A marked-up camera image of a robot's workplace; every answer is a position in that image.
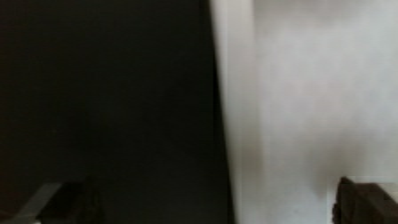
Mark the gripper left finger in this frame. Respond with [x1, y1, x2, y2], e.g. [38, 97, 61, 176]
[11, 183, 63, 224]

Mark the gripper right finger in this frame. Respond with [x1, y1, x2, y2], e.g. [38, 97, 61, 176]
[333, 177, 398, 224]

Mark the white desk top tray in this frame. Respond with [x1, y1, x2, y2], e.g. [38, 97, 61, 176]
[210, 0, 398, 224]

